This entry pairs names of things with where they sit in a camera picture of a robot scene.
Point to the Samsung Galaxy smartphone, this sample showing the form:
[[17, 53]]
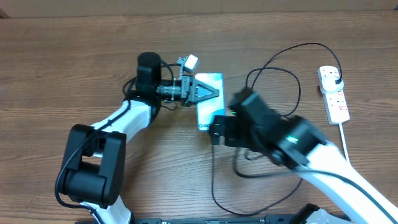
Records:
[[206, 110]]

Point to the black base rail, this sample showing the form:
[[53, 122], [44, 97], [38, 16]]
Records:
[[308, 214]]

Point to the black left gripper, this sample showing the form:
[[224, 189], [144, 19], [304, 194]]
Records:
[[193, 91]]

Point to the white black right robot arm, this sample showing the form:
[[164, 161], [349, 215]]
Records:
[[304, 150]]

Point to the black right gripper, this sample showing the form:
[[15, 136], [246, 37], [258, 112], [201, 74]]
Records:
[[236, 125]]

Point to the white power strip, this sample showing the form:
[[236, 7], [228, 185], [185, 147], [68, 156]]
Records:
[[335, 103]]

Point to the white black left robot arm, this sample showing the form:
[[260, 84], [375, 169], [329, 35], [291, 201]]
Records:
[[92, 172]]

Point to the white charger plug adapter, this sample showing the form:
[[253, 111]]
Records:
[[331, 84]]

